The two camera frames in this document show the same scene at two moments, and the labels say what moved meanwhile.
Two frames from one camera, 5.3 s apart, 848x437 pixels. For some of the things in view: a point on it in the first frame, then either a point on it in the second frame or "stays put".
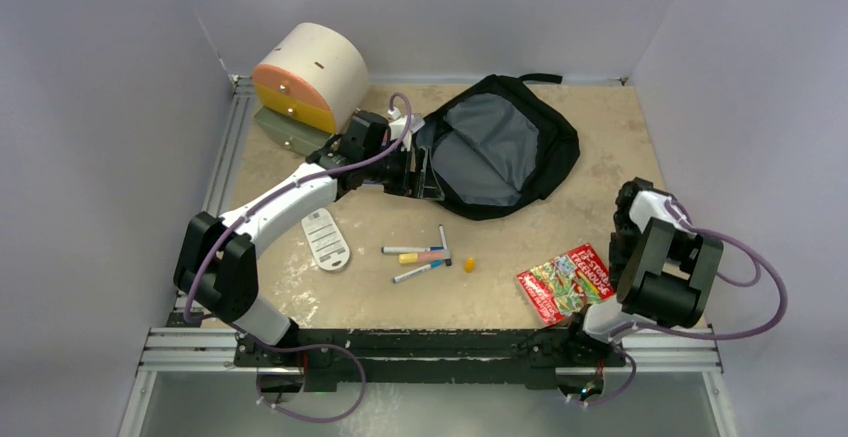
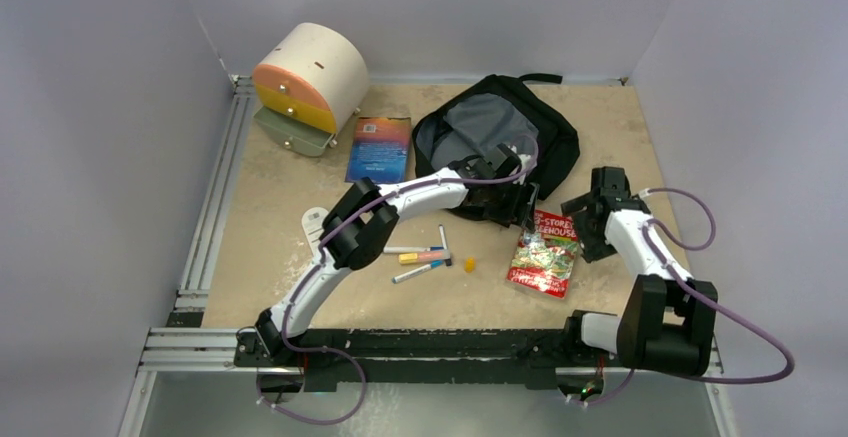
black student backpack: x=497 y=147 stays put
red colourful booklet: x=568 y=282 -> x=544 y=257
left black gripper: x=427 y=187 -> x=516 y=214
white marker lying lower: x=417 y=270 stays put
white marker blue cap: x=409 y=249 stays put
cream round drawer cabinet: x=309 y=81 stays put
